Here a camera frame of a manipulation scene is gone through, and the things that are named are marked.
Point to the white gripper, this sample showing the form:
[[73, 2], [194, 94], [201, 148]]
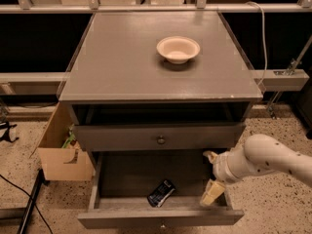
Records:
[[221, 167]]

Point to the blue rxbar blueberry wrapper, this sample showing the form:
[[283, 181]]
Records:
[[161, 193]]

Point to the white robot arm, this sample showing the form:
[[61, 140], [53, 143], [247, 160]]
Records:
[[259, 156]]

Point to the closed grey top drawer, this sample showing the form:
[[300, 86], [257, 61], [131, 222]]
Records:
[[158, 136]]

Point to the open grey middle drawer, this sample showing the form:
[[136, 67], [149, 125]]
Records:
[[124, 179]]

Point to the grey wooden drawer cabinet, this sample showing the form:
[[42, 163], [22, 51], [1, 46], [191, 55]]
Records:
[[120, 79]]

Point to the white paper bowl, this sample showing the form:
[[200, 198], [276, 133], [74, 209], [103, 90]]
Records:
[[178, 49]]

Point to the green item in box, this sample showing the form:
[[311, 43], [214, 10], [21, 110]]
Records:
[[70, 137]]

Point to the cardboard box beside cabinet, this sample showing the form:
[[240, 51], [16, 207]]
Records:
[[70, 163]]

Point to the black floor bar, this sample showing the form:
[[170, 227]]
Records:
[[27, 213]]

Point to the metal rail frame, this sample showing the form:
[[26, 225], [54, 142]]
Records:
[[48, 8]]

